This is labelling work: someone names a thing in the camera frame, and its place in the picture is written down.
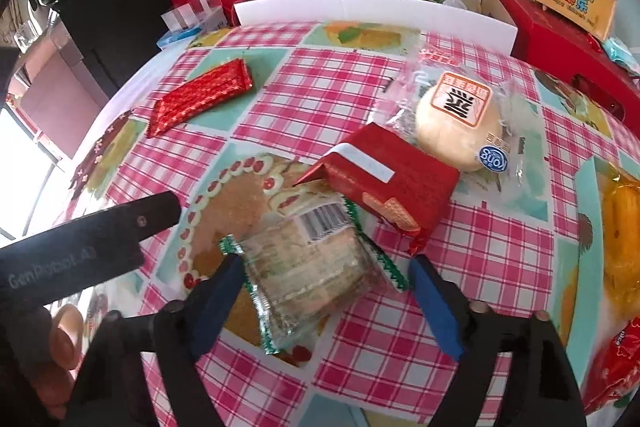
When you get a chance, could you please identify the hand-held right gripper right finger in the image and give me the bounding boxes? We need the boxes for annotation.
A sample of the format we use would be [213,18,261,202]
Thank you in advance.
[406,253,587,427]

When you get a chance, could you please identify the clear rice cracker packet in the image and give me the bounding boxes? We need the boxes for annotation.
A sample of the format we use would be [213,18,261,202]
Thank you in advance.
[218,192,412,355]

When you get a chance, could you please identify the person's left hand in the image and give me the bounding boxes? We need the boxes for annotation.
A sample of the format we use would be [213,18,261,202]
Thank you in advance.
[0,299,86,422]

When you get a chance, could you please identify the white foam board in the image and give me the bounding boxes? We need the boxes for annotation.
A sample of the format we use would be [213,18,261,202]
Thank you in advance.
[232,0,518,55]

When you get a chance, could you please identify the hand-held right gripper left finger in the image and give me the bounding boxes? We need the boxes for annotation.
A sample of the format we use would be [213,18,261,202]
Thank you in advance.
[62,254,247,427]

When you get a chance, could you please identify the pink checkered tablecloth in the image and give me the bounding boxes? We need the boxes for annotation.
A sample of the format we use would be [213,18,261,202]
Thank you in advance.
[65,21,640,427]

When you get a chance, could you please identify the black cabinet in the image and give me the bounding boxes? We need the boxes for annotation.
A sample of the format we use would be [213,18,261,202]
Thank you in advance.
[27,0,176,100]

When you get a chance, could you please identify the light blue tissue pack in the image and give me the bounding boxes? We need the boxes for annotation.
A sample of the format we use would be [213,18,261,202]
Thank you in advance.
[156,28,201,52]

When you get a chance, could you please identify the clear plastic boxes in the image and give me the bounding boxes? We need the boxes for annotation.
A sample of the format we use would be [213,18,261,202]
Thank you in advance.
[161,0,226,32]

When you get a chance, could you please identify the round white bun packet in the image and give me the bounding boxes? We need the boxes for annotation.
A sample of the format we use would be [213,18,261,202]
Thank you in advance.
[377,52,543,202]

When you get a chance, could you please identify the yellow cake packet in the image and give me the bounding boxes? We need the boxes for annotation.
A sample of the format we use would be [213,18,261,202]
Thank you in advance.
[597,167,640,325]

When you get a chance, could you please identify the light blue face mask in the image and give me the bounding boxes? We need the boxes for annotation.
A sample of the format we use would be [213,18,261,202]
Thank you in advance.
[602,37,640,75]

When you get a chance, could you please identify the large red gift box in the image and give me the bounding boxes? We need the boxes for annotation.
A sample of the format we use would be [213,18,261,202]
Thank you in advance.
[497,0,640,135]

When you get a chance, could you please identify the red foil snack packet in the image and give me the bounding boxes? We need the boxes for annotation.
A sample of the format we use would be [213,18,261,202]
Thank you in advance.
[580,318,640,415]

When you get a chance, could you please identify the red patterned snack packet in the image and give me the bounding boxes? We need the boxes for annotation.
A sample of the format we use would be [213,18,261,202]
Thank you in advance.
[145,58,254,138]

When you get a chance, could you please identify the red wafer packet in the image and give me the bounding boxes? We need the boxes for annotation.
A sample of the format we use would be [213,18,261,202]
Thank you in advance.
[295,123,461,257]

